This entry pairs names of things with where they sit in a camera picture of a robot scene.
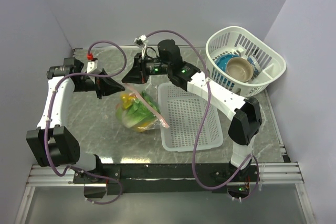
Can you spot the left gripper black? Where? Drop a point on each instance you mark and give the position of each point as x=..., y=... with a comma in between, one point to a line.
x=106, y=86

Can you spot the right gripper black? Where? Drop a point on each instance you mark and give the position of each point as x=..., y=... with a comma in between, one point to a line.
x=138, y=74

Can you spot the clear zip bag pink slider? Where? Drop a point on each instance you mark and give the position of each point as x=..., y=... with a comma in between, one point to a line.
x=151, y=103

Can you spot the fake green lettuce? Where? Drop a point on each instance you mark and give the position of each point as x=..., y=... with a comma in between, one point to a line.
x=138, y=113

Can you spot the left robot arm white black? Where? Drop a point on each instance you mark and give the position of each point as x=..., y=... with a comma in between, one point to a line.
x=51, y=140

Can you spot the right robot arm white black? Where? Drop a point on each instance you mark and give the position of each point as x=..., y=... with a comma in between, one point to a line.
x=244, y=113

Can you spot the white perforated shallow tray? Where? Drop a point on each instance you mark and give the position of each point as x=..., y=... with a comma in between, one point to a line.
x=183, y=111

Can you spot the blue plate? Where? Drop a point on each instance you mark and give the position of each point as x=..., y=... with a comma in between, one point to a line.
x=223, y=60

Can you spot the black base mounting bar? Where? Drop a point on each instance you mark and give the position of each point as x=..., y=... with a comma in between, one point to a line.
x=118, y=179

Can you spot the white slatted dish basket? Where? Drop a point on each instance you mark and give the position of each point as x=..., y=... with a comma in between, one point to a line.
x=239, y=41

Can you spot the beige bowl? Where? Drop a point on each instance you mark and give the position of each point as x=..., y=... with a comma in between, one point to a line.
x=239, y=69

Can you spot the white blue patterned dish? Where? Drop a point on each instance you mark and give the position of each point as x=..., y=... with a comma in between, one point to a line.
x=255, y=64

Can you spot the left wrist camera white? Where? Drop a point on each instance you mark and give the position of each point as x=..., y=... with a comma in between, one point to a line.
x=93, y=67

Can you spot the aluminium frame rail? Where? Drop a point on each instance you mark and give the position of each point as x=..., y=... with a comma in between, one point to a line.
x=269, y=173

